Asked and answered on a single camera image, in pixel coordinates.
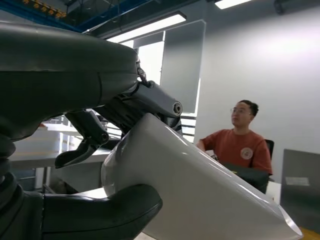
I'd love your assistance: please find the white workbench table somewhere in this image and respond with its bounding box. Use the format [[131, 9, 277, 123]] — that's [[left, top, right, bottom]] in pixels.
[[8, 114, 123, 193]]

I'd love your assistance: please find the blue overhead beam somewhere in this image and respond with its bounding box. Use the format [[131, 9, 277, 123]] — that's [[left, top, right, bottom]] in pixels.
[[0, 0, 155, 34]]

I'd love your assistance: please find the long ceiling light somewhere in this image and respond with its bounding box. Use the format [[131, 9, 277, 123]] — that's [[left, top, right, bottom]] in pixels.
[[214, 0, 253, 10], [106, 11, 187, 44]]

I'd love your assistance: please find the person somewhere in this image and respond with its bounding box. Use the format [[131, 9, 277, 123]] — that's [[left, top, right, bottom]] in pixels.
[[195, 99, 274, 176]]

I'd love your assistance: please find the black office chair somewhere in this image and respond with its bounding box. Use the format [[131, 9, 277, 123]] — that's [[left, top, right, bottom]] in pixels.
[[265, 139, 275, 182]]

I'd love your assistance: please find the grey cabinet with label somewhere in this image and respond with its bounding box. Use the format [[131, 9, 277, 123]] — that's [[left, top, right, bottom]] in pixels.
[[279, 149, 320, 234]]

